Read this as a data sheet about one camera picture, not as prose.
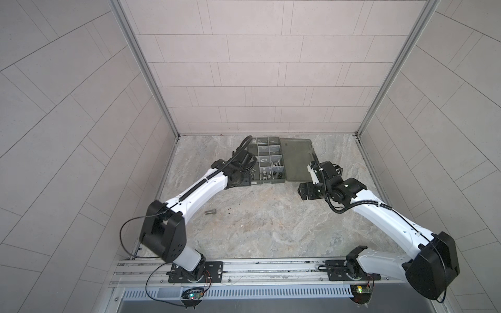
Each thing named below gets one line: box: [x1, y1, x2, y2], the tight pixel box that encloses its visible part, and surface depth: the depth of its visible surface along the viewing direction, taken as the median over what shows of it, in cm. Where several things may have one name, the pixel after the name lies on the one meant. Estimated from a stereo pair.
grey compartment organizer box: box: [247, 136, 316, 185], surface depth 104 cm
